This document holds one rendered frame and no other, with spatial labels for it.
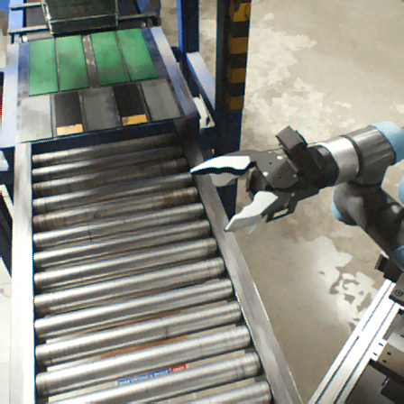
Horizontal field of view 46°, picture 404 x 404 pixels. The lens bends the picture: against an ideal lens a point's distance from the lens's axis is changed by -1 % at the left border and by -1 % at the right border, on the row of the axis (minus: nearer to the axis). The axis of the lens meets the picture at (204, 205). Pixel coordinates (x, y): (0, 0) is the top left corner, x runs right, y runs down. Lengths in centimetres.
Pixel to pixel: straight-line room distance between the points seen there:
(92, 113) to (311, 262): 117
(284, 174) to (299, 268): 149
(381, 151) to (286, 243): 150
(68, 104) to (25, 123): 16
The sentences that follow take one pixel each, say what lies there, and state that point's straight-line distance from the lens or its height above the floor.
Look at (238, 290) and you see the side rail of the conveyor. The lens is 111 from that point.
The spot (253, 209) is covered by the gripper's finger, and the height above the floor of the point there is 123.
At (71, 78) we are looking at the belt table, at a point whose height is 80.
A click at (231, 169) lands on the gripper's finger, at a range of 72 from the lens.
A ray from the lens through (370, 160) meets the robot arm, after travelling 80.
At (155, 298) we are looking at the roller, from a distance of 110.
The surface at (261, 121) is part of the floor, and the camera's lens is 296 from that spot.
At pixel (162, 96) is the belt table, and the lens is 170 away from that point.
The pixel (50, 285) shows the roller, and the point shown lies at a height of 79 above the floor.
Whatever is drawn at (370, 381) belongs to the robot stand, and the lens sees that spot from 173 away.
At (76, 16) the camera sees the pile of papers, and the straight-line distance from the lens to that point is 218.
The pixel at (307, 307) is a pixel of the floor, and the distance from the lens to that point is 207.
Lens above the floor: 172
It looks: 46 degrees down
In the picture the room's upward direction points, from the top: straight up
